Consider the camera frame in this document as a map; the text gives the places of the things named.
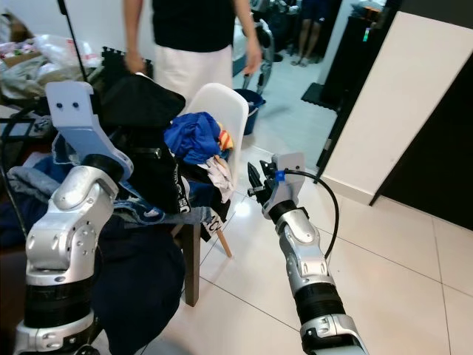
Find black shorts white lettered waistband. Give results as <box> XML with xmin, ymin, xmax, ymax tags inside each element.
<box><xmin>100</xmin><ymin>72</ymin><xmax>189</xmax><ymax>215</ymax></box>

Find white printed garment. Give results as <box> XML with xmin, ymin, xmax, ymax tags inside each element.
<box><xmin>203</xmin><ymin>129</ymin><xmax>237</xmax><ymax>204</ymax></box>

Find blue bucket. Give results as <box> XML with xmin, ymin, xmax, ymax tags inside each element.
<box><xmin>234</xmin><ymin>89</ymin><xmax>267</xmax><ymax>135</ymax></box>

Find white chair wooden legs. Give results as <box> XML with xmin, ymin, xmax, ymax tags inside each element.
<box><xmin>181</xmin><ymin>81</ymin><xmax>251</xmax><ymax>260</ymax></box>

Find bright blue garment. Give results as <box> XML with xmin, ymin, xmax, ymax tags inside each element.
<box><xmin>164</xmin><ymin>111</ymin><xmax>226</xmax><ymax>165</ymax></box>

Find black cabinet white side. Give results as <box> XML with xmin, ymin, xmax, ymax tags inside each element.
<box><xmin>318</xmin><ymin>0</ymin><xmax>473</xmax><ymax>231</ymax></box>

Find navy garment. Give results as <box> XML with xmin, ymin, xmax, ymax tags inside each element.
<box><xmin>96</xmin><ymin>214</ymin><xmax>186</xmax><ymax>355</ymax></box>

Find person black shirt white shorts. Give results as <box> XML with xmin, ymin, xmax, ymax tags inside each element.
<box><xmin>122</xmin><ymin>0</ymin><xmax>265</xmax><ymax>104</ymax></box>

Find person in dark clothes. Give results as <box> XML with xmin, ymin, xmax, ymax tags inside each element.
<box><xmin>296</xmin><ymin>0</ymin><xmax>341</xmax><ymax>67</ymax></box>

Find black foam mat tile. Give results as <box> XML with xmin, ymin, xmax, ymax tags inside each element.
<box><xmin>102</xmin><ymin>47</ymin><xmax>156</xmax><ymax>82</ymax></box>

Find grey blue garment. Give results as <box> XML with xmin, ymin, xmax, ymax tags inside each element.
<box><xmin>0</xmin><ymin>166</ymin><xmax>60</xmax><ymax>249</ymax></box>

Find white plastic bag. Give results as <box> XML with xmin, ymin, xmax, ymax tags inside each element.
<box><xmin>33</xmin><ymin>35</ymin><xmax>101</xmax><ymax>69</ymax></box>

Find beige grey sack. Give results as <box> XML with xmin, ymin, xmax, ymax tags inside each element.
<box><xmin>0</xmin><ymin>55</ymin><xmax>89</xmax><ymax>101</ymax></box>

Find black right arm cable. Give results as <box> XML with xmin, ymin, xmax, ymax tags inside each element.
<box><xmin>277</xmin><ymin>169</ymin><xmax>341</xmax><ymax>260</ymax></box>

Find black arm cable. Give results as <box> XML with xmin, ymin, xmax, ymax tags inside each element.
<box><xmin>277</xmin><ymin>169</ymin><xmax>341</xmax><ymax>260</ymax></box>
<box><xmin>0</xmin><ymin>106</ymin><xmax>50</xmax><ymax>245</ymax></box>

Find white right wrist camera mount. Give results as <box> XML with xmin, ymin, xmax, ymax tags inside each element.
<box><xmin>270</xmin><ymin>152</ymin><xmax>306</xmax><ymax>212</ymax></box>

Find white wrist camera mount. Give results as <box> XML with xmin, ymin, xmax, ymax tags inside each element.
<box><xmin>270</xmin><ymin>152</ymin><xmax>306</xmax><ymax>212</ymax></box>
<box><xmin>44</xmin><ymin>80</ymin><xmax>134</xmax><ymax>182</ymax></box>

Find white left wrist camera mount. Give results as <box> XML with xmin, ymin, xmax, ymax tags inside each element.
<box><xmin>44</xmin><ymin>80</ymin><xmax>134</xmax><ymax>182</ymax></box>

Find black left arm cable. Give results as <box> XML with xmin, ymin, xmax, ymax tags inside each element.
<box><xmin>0</xmin><ymin>106</ymin><xmax>50</xmax><ymax>245</ymax></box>

